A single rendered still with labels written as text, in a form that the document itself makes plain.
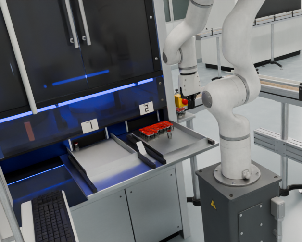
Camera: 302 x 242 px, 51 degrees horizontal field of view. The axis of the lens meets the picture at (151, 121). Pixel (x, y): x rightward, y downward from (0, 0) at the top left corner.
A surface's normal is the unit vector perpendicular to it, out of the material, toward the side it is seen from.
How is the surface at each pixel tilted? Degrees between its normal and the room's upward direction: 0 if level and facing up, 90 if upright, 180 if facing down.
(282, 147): 90
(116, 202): 90
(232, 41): 96
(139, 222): 90
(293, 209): 0
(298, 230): 0
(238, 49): 101
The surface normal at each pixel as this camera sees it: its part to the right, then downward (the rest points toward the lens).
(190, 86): 0.47, 0.29
